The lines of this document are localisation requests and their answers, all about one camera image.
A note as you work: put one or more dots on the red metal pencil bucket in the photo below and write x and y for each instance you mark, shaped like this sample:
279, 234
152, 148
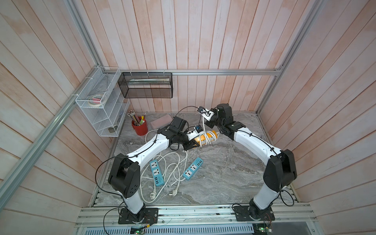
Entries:
140, 129

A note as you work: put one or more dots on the blue power strip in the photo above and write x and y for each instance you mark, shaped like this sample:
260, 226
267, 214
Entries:
156, 173
193, 168

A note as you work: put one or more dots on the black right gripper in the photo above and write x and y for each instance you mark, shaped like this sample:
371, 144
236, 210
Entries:
209, 124

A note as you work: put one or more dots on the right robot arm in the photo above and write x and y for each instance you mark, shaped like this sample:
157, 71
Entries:
280, 166

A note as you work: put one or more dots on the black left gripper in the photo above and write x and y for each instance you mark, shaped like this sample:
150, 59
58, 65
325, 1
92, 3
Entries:
190, 145

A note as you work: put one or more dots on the orange power strip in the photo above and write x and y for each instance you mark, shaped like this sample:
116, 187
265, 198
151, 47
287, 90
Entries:
207, 138

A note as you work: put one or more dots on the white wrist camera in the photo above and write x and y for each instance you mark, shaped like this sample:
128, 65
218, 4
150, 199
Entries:
206, 113
196, 132

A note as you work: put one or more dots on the black mesh wall basket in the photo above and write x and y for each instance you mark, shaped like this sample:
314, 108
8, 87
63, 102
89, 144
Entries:
146, 85

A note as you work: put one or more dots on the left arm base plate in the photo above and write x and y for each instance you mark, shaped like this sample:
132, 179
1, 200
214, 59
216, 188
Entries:
144, 216

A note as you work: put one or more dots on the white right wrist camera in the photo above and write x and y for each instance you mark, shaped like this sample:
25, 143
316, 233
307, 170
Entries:
206, 113

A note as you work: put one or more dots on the white wire mesh shelf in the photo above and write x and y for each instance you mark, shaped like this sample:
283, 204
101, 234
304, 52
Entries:
107, 120

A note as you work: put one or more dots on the blue power strip left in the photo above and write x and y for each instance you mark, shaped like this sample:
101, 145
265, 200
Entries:
156, 173

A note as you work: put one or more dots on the bundle of pencils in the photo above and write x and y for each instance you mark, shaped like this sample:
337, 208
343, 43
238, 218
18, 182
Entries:
138, 121

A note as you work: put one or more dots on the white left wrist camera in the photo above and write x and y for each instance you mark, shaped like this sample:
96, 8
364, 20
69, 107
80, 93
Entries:
196, 132

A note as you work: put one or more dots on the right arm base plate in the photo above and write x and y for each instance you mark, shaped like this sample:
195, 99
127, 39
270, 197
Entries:
252, 213

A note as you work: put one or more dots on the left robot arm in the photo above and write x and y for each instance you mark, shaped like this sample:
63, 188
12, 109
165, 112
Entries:
125, 174

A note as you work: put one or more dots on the blue power strip right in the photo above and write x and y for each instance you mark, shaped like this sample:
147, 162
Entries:
193, 168

